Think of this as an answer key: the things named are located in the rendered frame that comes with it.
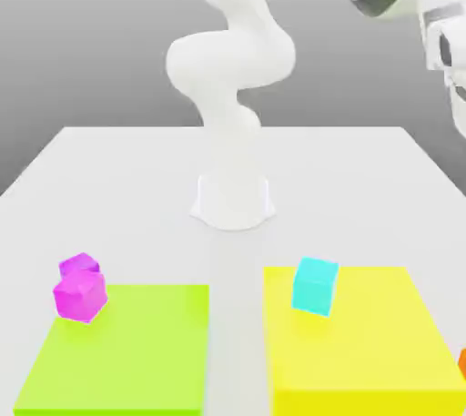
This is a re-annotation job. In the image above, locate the small magenta cube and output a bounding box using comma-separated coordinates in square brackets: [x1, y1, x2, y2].
[52, 269, 109, 325]
[57, 251, 101, 279]

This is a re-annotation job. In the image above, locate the small cyan cube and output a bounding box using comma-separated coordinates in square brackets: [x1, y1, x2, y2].
[290, 256, 340, 318]

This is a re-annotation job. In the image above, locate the large lime green box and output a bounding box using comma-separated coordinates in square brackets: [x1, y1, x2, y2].
[12, 283, 211, 416]

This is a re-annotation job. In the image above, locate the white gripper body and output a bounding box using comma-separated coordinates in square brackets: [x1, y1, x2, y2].
[444, 66, 466, 137]

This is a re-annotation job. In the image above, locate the large yellow box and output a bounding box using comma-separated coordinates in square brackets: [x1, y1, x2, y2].
[262, 265, 466, 416]

